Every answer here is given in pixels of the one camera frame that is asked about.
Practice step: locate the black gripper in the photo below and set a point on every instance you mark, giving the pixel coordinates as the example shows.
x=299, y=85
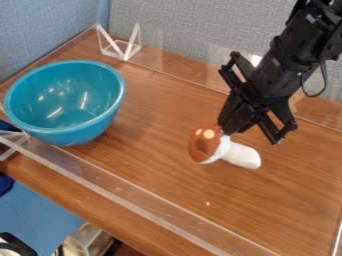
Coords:
x=257, y=102

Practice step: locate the brown white plush mushroom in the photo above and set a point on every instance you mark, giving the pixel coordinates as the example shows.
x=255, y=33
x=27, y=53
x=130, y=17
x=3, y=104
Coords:
x=210, y=145

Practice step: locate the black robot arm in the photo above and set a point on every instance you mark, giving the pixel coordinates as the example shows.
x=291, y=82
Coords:
x=310, y=40

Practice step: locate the blue bowl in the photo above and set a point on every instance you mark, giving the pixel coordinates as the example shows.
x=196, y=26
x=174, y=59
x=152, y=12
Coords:
x=64, y=102

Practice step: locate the clear acrylic front barrier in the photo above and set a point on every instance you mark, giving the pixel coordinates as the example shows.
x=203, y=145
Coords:
x=164, y=214

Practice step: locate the blue cloth object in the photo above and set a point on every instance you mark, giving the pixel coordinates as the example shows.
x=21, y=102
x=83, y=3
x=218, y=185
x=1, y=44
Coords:
x=5, y=151

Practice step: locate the black white object below table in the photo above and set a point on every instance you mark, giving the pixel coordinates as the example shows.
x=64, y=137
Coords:
x=13, y=247

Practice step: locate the clear acrylic corner bracket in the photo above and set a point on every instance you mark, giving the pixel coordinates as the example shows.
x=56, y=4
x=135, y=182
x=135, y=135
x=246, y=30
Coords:
x=118, y=48

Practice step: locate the clear acrylic left bracket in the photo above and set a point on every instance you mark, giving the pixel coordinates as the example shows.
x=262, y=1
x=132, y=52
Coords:
x=15, y=140

